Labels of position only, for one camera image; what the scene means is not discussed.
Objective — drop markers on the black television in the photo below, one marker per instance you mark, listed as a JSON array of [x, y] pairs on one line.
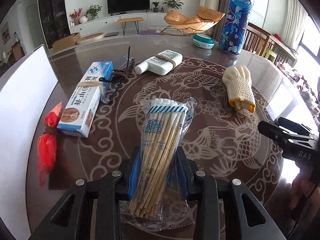
[[117, 6]]

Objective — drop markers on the wooden dining chair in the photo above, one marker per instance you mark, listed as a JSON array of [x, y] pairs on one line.
[[256, 40]]

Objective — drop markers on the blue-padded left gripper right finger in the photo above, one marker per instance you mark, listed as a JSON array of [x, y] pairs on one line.
[[186, 168]]

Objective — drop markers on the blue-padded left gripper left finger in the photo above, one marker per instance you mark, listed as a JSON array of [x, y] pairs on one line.
[[130, 170]]

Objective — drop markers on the red plastic bag bundle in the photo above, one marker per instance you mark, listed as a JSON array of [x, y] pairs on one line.
[[47, 144]]

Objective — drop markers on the blue patterned tall canister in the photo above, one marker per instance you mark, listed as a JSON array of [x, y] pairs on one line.
[[232, 37]]

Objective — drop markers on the teal white round container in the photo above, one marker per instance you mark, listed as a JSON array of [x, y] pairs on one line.
[[203, 41]]

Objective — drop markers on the person's right hand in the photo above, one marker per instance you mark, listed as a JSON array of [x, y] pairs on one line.
[[301, 186]]

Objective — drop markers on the white flat bottle with band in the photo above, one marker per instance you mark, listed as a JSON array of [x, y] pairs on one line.
[[161, 63]]

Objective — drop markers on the cream knitted work gloves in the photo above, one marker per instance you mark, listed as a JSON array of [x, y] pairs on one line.
[[238, 82]]

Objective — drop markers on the red flowers in vase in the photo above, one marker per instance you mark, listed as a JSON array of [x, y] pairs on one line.
[[75, 16]]

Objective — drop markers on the oval wooden cat scratcher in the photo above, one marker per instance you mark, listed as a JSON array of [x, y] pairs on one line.
[[90, 38]]

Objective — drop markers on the green potted plant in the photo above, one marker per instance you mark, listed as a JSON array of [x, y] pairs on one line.
[[93, 11]]

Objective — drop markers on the white tv cabinet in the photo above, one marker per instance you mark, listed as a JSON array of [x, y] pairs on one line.
[[110, 24]]

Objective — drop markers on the blue white medicine box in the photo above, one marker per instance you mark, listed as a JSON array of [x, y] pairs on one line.
[[76, 119]]

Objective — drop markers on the orange rocking lounge chair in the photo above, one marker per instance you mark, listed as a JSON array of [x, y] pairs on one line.
[[180, 25]]

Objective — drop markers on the black eyeglasses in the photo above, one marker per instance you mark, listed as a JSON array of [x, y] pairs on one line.
[[111, 84]]

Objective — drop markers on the cotton swab pack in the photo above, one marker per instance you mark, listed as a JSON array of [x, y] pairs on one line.
[[165, 124]]

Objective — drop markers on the brown cardboard box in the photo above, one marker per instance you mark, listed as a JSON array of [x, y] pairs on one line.
[[66, 42]]

